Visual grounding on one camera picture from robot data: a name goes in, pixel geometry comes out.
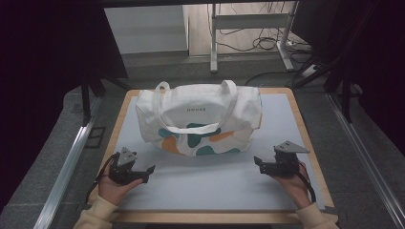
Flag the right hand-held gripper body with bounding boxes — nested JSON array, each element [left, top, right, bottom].
[[261, 139, 310, 178]]

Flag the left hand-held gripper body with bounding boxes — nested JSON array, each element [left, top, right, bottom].
[[108, 146, 150, 186]]

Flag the white tote bag coloured blobs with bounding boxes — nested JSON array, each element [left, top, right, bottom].
[[135, 79, 264, 157]]

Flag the person's left hand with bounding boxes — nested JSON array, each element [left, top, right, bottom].
[[97, 161, 144, 206]]

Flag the person's right hand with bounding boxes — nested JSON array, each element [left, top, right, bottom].
[[272, 160, 313, 210]]

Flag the pale grey table mat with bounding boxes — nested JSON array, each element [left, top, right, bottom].
[[116, 93, 327, 212]]

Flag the grey table corner clamp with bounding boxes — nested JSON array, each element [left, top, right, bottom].
[[324, 205, 340, 218]]

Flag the black metal stand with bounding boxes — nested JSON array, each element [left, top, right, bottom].
[[77, 71, 132, 127], [291, 47, 367, 124]]

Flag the white power strip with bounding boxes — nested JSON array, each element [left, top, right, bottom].
[[300, 63, 320, 79]]

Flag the dark curtain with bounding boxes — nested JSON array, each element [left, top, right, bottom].
[[290, 0, 405, 157], [0, 0, 129, 214]]

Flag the white panel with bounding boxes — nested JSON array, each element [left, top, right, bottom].
[[103, 4, 190, 55]]

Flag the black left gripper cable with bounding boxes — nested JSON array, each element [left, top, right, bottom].
[[84, 153, 121, 205]]

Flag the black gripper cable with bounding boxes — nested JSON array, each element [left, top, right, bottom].
[[297, 161, 318, 204], [84, 153, 121, 205]]

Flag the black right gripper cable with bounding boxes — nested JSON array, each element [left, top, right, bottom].
[[297, 161, 318, 204]]

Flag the aluminium rail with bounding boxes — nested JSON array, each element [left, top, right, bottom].
[[32, 96, 103, 229], [327, 93, 405, 229]]

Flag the black floor cables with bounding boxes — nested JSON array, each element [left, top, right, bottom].
[[206, 2, 311, 55]]

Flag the white metal desk frame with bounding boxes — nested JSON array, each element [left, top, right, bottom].
[[209, 0, 300, 73]]

